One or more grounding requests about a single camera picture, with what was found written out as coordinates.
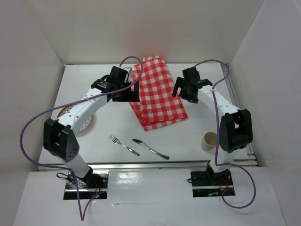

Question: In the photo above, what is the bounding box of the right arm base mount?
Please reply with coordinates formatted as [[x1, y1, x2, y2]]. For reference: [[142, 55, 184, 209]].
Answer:
[[187, 170, 235, 198]]

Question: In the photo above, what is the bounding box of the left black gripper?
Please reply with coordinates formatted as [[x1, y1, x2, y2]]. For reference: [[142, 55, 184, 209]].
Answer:
[[112, 80, 139, 102]]

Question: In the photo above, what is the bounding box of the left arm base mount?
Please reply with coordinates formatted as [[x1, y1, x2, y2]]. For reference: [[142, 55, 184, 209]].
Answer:
[[56, 172, 109, 200]]

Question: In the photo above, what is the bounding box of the silver table knife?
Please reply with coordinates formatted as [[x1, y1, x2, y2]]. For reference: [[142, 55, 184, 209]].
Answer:
[[132, 139, 170, 160]]

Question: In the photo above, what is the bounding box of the right side aluminium rail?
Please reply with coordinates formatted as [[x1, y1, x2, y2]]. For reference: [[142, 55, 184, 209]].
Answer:
[[225, 62, 260, 167]]

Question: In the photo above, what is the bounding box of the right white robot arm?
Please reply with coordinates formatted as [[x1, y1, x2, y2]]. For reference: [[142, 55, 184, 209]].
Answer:
[[172, 67, 253, 186]]

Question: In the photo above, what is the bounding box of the aluminium rail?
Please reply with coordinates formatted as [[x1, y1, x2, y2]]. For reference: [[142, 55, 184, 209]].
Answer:
[[225, 62, 260, 167], [37, 160, 258, 171]]

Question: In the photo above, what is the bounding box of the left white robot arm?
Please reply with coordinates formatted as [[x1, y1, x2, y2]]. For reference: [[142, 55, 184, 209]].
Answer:
[[43, 66, 139, 188]]

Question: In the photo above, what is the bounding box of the beige paper cup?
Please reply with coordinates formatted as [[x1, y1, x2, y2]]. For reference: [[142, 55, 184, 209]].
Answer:
[[201, 132, 217, 151]]

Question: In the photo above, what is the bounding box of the silver fork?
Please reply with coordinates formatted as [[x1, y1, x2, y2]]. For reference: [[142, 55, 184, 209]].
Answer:
[[109, 135, 140, 156]]

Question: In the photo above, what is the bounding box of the floral ceramic plate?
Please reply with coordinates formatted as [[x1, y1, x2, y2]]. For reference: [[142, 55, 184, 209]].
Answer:
[[57, 105, 94, 133]]

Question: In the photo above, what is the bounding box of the front aluminium rail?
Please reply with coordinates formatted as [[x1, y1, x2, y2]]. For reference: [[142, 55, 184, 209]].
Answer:
[[37, 160, 258, 171]]

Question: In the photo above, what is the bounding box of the red white checkered cloth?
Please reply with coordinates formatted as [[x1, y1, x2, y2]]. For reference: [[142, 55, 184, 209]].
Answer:
[[129, 56, 188, 131]]

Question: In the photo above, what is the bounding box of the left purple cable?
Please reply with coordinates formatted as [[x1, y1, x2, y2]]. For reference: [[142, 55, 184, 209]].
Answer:
[[19, 56, 143, 222]]

